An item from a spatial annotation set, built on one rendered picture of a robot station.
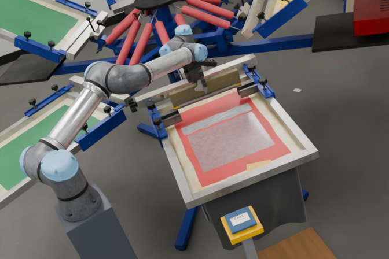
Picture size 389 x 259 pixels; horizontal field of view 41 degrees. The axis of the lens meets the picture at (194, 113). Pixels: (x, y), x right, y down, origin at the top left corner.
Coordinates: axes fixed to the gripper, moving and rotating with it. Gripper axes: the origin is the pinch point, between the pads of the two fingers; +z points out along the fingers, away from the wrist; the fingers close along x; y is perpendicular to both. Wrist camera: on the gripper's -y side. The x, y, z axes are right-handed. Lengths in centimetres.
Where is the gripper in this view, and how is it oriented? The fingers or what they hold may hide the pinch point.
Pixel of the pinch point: (205, 89)
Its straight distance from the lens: 252.9
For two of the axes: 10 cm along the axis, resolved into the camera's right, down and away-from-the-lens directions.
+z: 2.6, 8.0, 5.4
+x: 2.5, 4.9, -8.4
